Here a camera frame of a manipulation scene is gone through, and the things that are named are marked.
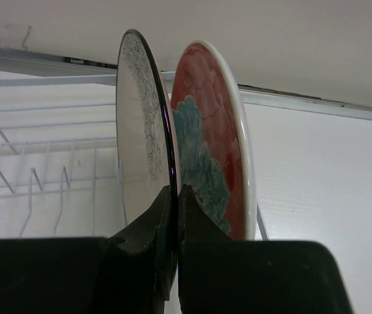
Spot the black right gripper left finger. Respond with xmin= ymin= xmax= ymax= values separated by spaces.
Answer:
xmin=0 ymin=186 xmax=177 ymax=313

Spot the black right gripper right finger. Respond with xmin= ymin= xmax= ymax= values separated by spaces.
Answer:
xmin=178 ymin=185 xmax=352 ymax=313

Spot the clear wire dish rack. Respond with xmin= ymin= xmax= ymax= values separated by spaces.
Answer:
xmin=0 ymin=73 xmax=271 ymax=241

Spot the red and teal floral plate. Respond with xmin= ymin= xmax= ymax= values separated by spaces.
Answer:
xmin=171 ymin=40 xmax=258 ymax=241

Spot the cream plate with tree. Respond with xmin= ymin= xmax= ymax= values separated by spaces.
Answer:
xmin=116 ymin=29 xmax=180 ymax=223

